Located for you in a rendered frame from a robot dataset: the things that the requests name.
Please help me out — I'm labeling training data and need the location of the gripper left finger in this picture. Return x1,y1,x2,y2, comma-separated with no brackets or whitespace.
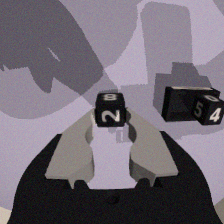
7,108,97,224

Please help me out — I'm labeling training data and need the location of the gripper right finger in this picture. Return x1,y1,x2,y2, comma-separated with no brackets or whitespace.
124,107,223,224

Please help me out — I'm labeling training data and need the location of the black cube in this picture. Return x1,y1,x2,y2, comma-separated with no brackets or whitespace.
95,93,125,127
191,94,224,126

